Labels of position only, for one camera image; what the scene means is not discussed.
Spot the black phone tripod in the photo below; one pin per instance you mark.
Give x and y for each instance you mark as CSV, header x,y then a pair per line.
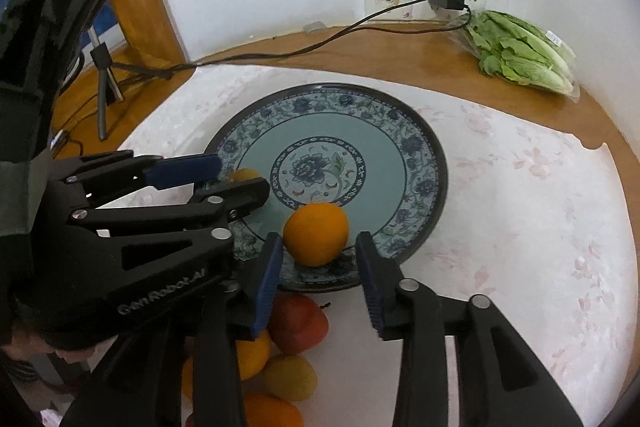
x,y
107,83

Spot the brown pear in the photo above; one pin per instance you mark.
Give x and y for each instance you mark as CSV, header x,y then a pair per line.
x,y
289,377

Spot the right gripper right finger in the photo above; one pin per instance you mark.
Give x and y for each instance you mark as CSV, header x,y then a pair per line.
x,y
501,382

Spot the red apple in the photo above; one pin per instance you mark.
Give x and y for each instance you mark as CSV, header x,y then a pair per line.
x,y
296,324

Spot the bagged green lettuce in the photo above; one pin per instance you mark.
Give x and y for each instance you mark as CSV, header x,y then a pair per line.
x,y
517,51

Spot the person's left hand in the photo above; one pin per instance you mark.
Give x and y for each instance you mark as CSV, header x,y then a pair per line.
x,y
22,345

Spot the large orange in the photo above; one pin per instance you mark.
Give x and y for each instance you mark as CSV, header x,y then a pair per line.
x,y
244,174

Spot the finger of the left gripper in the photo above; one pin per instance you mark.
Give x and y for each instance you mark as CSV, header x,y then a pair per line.
x,y
206,209
121,172

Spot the pink floral tablecloth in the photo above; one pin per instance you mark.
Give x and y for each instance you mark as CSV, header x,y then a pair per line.
x,y
532,219

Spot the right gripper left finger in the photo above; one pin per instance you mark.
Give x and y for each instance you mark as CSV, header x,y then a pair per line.
x,y
243,314

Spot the blue white porcelain plate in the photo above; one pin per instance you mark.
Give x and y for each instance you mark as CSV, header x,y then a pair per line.
x,y
348,145

